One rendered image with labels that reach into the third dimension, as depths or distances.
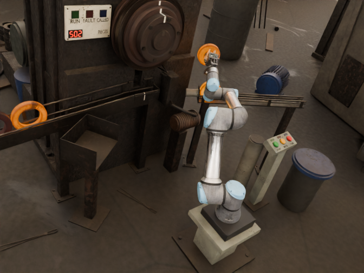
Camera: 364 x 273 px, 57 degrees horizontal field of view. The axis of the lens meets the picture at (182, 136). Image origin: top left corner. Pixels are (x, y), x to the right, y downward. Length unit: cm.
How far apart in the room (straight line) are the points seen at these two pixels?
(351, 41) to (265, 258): 274
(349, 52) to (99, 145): 316
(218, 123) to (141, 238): 94
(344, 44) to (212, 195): 290
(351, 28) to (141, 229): 315
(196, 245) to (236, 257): 27
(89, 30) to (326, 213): 221
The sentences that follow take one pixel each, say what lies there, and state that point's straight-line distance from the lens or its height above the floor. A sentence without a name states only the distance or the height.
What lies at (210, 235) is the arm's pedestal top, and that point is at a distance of 200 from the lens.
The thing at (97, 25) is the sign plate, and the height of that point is 114.
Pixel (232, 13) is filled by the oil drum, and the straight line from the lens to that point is 469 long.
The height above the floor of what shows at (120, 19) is 120.
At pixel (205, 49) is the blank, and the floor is 100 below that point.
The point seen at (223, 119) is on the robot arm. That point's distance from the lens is 180.
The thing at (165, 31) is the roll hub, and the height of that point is 117.
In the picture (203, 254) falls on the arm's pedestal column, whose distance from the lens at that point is 226.
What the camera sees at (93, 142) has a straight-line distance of 196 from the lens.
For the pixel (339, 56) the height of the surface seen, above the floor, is 63.
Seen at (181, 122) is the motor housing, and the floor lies 51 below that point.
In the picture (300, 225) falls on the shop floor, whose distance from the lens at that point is 276.
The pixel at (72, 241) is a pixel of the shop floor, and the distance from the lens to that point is 225.
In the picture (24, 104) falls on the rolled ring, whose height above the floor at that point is 78.
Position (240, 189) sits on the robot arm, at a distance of 190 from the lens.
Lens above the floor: 185
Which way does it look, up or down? 36 degrees down
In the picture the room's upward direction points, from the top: 14 degrees clockwise
